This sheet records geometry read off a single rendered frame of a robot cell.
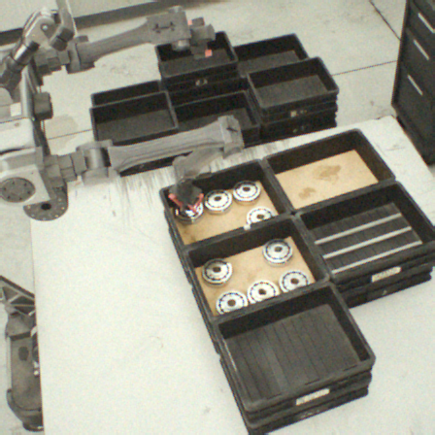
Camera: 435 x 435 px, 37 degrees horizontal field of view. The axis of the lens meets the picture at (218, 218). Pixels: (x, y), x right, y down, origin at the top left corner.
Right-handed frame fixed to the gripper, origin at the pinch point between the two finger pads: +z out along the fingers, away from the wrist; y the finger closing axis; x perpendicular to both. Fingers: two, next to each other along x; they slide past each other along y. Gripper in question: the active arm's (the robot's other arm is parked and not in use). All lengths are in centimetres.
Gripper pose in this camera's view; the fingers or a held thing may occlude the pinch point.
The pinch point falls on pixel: (187, 207)
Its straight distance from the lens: 235.9
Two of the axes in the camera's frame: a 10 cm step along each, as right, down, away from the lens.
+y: -8.3, -3.8, 4.1
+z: 0.8, 6.4, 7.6
